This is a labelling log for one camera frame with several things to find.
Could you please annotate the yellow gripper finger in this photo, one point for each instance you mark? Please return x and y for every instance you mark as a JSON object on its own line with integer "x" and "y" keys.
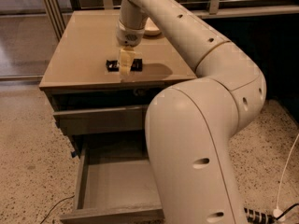
{"x": 126, "y": 58}

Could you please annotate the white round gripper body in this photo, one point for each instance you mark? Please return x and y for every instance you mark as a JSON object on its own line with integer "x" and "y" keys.
{"x": 129, "y": 37}

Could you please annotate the black rxbar chocolate wrapper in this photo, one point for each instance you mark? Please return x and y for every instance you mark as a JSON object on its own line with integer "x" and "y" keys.
{"x": 113, "y": 65}

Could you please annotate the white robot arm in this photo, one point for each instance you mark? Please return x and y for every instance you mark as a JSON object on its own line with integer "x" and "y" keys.
{"x": 188, "y": 125}

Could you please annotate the closed grey top drawer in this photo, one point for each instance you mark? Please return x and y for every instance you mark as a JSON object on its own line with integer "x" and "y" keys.
{"x": 101, "y": 120}

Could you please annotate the grey drawer cabinet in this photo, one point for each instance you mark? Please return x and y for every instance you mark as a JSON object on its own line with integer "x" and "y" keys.
{"x": 77, "y": 77}

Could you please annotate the open grey middle drawer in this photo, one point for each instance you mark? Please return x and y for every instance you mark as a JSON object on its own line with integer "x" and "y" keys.
{"x": 115, "y": 183}

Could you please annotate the white ceramic bowl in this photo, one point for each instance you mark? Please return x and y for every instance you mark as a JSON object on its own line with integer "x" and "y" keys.
{"x": 151, "y": 28}

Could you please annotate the black power strip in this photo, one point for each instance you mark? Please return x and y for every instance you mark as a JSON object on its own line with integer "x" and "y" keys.
{"x": 255, "y": 217}

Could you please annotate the white wall plug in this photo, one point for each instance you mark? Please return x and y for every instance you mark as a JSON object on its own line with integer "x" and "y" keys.
{"x": 278, "y": 215}

